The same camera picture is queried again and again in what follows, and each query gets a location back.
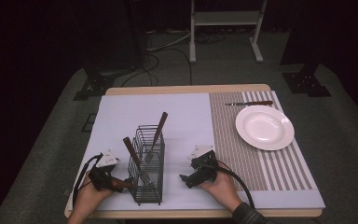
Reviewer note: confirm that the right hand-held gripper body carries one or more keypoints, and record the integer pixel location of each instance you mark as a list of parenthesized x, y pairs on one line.
[(203, 165)]

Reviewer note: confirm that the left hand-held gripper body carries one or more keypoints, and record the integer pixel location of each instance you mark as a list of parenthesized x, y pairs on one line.
[(105, 160)]

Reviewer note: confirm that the person's right hand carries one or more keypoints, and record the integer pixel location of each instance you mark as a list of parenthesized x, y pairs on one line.
[(220, 189)]

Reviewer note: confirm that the person's left hand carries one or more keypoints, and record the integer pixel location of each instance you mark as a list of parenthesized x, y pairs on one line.
[(88, 199)]

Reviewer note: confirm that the dark floor socket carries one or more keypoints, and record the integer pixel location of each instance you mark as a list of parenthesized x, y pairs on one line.
[(89, 123)]

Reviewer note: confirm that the striped placemat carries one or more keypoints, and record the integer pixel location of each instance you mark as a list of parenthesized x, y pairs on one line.
[(230, 130)]

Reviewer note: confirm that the white table mat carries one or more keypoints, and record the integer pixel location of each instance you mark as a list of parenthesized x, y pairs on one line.
[(127, 109)]

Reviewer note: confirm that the white round plate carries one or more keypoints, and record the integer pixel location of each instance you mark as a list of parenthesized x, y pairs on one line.
[(264, 127)]

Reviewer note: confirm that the black equipment stand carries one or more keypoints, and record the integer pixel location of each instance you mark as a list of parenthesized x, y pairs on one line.
[(105, 71)]

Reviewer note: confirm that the black stand base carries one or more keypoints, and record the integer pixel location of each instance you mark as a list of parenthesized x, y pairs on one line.
[(306, 84)]

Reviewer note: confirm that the white metal stand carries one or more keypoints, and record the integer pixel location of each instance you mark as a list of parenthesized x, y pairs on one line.
[(225, 18)]

